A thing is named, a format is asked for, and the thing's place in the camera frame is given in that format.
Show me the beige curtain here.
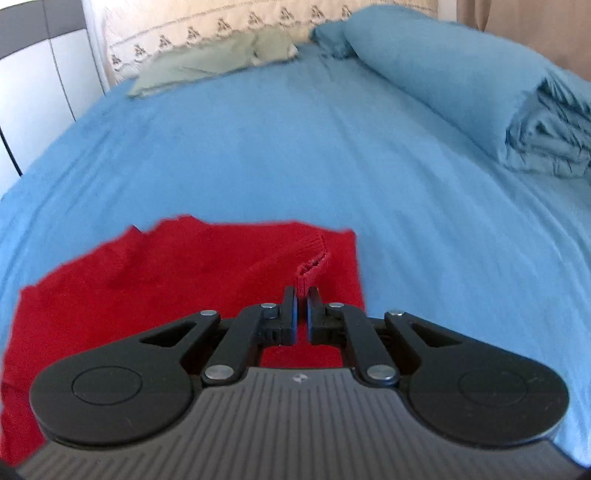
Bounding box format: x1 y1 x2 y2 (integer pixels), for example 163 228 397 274
438 0 591 86

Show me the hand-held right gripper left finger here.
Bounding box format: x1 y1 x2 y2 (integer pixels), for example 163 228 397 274
139 286 298 385

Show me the red knit sweater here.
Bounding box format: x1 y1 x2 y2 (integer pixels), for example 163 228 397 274
0 215 368 467

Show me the white wardrobe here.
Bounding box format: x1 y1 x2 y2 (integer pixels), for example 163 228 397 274
0 0 109 195

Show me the grey-green cloth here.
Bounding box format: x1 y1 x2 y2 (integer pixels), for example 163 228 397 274
127 30 300 99

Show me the blue bed sheet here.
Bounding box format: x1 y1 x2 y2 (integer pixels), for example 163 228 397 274
0 39 591 467

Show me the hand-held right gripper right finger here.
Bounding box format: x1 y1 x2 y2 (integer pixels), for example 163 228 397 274
307 286 462 385

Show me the beige embroidered pillow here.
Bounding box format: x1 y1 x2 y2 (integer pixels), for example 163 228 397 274
83 0 439 90

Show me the blue pillow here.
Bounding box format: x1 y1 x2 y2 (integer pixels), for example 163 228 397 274
314 6 555 162

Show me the folded blue blanket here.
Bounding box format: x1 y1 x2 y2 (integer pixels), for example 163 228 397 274
505 76 591 178

